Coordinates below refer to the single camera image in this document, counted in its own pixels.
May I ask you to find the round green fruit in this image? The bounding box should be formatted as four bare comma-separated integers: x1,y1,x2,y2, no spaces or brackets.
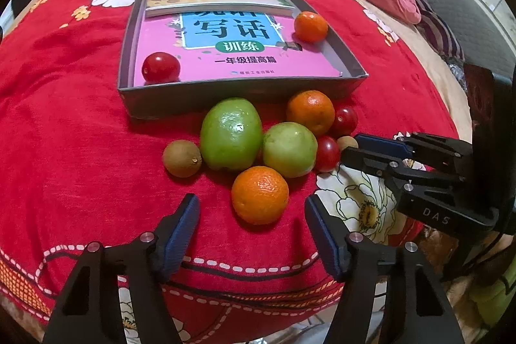
263,122,317,178

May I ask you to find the pink Chinese workbook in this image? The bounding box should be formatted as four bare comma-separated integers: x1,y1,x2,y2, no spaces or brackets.
133,12,342,86

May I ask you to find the striped dark pillow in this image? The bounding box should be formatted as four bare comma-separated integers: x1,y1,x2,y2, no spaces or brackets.
415,0,465,62

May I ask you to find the grey headboard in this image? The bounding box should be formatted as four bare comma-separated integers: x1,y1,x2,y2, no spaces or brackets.
427,0,515,78

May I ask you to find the red floral blanket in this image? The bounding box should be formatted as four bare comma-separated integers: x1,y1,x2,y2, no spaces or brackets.
1,0,459,343

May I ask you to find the red tomato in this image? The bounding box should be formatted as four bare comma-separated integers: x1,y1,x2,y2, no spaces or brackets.
331,106,358,137
315,135,340,172
142,52,180,84

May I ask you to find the grey shallow box tray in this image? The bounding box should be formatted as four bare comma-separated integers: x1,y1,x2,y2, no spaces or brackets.
117,0,367,119

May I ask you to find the beige bed sheet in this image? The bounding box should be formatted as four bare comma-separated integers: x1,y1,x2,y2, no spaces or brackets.
0,0,473,143

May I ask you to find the orange tangerine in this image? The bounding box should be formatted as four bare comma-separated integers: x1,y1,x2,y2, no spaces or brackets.
286,90,335,136
294,11,329,44
231,166,290,225

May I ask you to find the brown kiwi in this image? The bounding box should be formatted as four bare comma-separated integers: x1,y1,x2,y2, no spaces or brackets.
162,140,202,178

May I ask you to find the small brown longan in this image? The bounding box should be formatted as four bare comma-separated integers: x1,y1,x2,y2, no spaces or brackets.
337,136,359,151

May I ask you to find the large green mango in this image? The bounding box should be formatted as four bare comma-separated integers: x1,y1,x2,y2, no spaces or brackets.
199,98,263,171

